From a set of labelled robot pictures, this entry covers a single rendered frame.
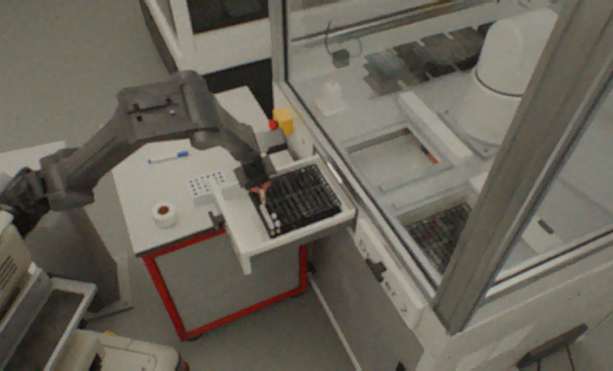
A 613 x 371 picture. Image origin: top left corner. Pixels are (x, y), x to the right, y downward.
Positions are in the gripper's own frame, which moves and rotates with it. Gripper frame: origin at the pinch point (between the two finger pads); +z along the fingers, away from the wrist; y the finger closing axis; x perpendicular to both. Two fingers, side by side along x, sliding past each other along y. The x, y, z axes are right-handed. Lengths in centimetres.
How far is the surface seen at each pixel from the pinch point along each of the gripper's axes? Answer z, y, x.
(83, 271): 56, -73, 42
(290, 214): 5.6, 4.9, -7.3
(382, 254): 4.8, 20.8, -30.2
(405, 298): 7.4, 20.6, -42.1
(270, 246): 6.0, -3.9, -14.0
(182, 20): -8, 1, 79
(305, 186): 6.9, 12.6, 0.5
